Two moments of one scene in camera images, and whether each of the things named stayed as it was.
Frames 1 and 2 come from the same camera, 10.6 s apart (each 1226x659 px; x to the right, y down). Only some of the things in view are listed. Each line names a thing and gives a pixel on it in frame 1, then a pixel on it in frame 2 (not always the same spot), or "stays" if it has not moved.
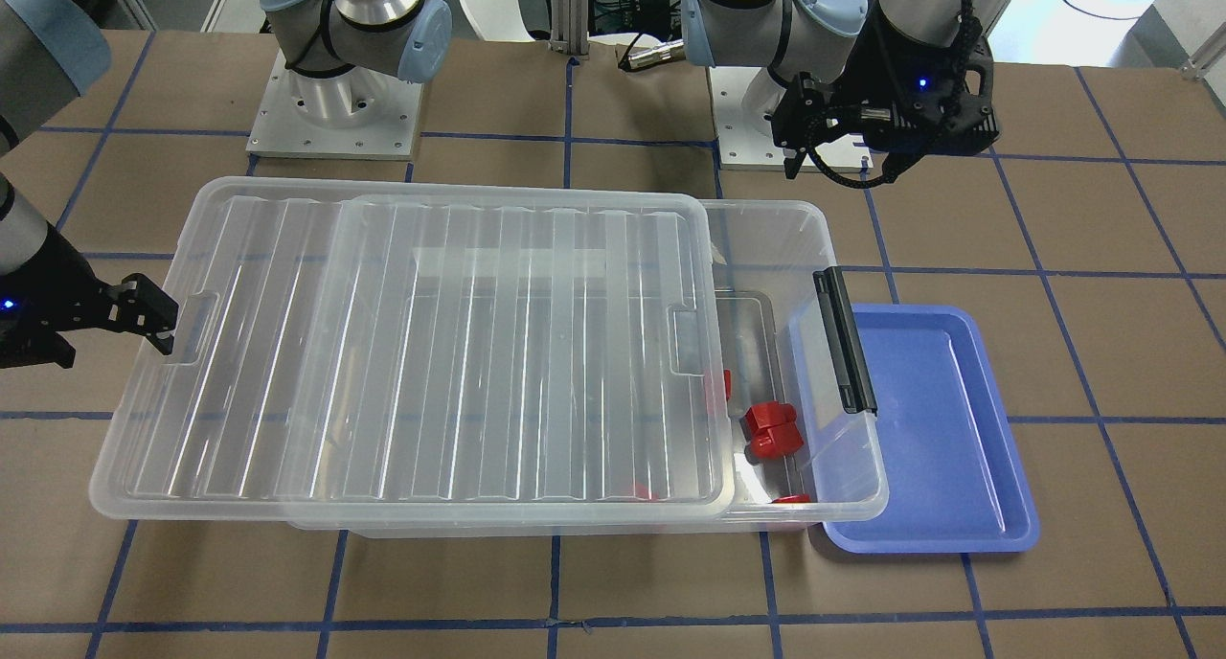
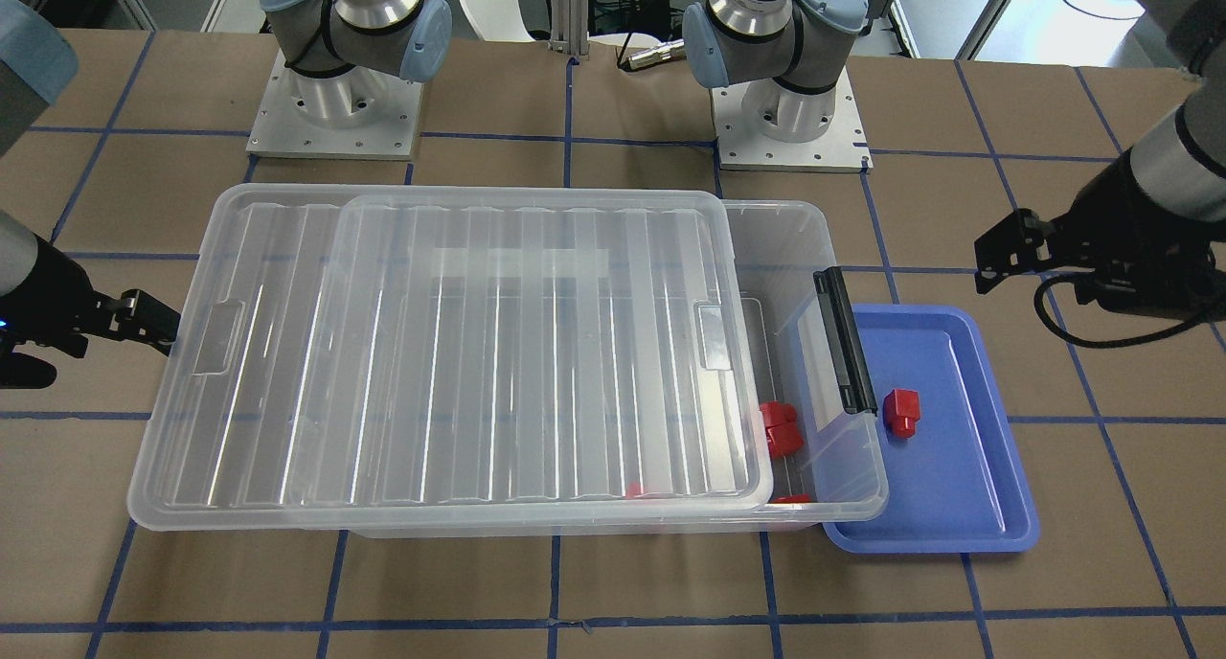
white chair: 491,2 stays
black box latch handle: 846,350 stays
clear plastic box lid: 361,350 stays
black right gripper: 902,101 to 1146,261
